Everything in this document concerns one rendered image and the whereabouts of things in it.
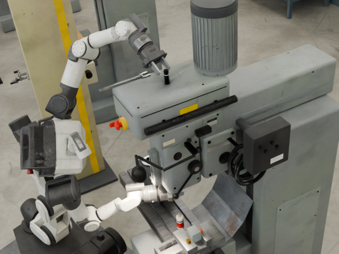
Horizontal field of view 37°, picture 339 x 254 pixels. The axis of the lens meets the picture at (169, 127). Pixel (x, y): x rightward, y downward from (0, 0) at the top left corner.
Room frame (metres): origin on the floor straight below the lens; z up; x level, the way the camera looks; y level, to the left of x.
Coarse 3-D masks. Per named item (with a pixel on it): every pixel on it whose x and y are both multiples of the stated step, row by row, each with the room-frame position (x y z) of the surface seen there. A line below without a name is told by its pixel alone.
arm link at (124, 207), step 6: (126, 198) 1.83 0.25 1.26; (132, 198) 1.81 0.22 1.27; (138, 198) 1.82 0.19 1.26; (114, 204) 1.84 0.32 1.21; (120, 204) 1.81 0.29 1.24; (126, 204) 1.81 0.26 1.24; (132, 204) 1.81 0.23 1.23; (138, 204) 1.81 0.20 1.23; (120, 210) 1.82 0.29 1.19; (126, 210) 1.80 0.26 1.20
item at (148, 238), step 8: (144, 232) 1.95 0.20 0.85; (152, 232) 1.95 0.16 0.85; (136, 240) 1.90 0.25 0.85; (144, 240) 1.89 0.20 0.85; (152, 240) 1.89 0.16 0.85; (232, 240) 1.83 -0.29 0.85; (136, 248) 1.85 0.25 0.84; (144, 248) 1.84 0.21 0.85; (152, 248) 1.83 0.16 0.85; (224, 248) 1.79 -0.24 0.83; (232, 248) 1.81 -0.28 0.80
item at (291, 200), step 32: (320, 96) 2.12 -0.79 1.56; (320, 128) 1.96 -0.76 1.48; (288, 160) 1.88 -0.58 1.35; (320, 160) 1.98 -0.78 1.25; (256, 192) 1.87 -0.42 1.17; (288, 192) 1.89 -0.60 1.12; (320, 192) 1.99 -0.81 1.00; (256, 224) 1.86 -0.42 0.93; (288, 224) 1.90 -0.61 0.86; (320, 224) 2.01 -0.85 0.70
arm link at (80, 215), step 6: (84, 204) 1.81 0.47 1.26; (72, 210) 1.73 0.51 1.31; (78, 210) 1.75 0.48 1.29; (84, 210) 1.78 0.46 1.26; (72, 216) 1.76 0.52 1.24; (78, 216) 1.75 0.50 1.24; (84, 216) 1.77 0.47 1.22; (78, 222) 1.76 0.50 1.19; (84, 222) 1.76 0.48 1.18; (90, 222) 1.77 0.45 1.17; (96, 222) 1.78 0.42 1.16; (84, 228) 1.76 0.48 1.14; (90, 228) 1.77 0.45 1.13; (96, 228) 1.78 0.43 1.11
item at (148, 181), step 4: (148, 156) 2.29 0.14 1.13; (140, 160) 2.28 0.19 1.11; (148, 160) 2.27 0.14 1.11; (140, 164) 2.24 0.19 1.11; (144, 164) 2.23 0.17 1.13; (148, 164) 2.22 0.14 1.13; (144, 168) 2.20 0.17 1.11; (148, 168) 2.20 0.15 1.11; (148, 172) 2.17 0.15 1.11; (148, 176) 2.16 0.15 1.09; (144, 180) 2.21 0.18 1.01; (148, 180) 2.17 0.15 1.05; (144, 184) 2.22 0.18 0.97; (148, 184) 2.18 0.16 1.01; (152, 184) 2.13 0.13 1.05
